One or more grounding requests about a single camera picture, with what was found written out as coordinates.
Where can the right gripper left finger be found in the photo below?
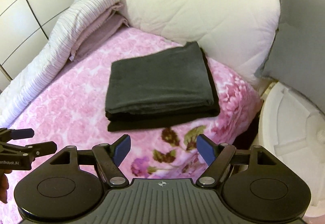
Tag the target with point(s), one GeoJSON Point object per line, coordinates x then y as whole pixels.
{"type": "Point", "coordinates": [108, 159]}

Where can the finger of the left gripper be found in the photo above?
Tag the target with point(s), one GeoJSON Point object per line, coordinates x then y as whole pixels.
{"type": "Point", "coordinates": [10, 151]}
{"type": "Point", "coordinates": [16, 134]}

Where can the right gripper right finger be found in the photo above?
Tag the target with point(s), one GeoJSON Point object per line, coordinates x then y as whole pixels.
{"type": "Point", "coordinates": [217, 157]}

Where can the dark grey jeans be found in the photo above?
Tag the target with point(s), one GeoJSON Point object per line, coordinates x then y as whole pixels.
{"type": "Point", "coordinates": [163, 89]}

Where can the person left hand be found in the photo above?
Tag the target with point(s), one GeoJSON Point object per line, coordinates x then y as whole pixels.
{"type": "Point", "coordinates": [4, 185]}

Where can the white striped quilt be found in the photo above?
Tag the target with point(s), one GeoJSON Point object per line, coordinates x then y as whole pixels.
{"type": "Point", "coordinates": [71, 28]}

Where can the pink floral blanket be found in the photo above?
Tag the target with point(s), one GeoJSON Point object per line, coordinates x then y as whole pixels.
{"type": "Point", "coordinates": [71, 111]}

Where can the grey cushion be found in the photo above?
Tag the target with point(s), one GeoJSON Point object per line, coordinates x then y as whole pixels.
{"type": "Point", "coordinates": [296, 57]}

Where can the white quilted pillow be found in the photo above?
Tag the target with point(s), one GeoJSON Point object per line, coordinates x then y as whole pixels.
{"type": "Point", "coordinates": [237, 33]}

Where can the mauve folded sheet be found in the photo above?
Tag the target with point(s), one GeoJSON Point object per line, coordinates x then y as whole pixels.
{"type": "Point", "coordinates": [98, 32]}

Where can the white wardrobe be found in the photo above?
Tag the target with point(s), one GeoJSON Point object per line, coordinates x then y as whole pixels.
{"type": "Point", "coordinates": [25, 29]}

